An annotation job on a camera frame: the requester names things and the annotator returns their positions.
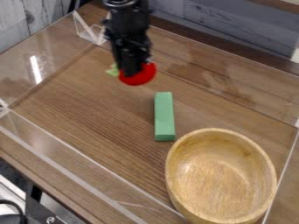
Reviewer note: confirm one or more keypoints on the clear acrylic corner bracket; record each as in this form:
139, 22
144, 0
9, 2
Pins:
89, 33

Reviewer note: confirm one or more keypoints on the black metal table bracket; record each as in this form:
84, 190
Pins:
37, 214

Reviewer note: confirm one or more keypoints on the light wooden bowl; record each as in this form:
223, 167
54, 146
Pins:
220, 177

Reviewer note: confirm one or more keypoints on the red plush strawberry toy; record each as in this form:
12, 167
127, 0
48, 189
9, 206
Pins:
139, 79

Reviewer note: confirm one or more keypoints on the clear acrylic enclosure wall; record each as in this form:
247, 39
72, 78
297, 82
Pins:
77, 131

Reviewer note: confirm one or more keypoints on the green rectangular foam block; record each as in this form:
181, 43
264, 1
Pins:
163, 117

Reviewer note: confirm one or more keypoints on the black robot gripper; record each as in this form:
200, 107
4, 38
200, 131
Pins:
125, 33

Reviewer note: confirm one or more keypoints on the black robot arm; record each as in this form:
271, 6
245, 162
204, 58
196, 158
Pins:
125, 3

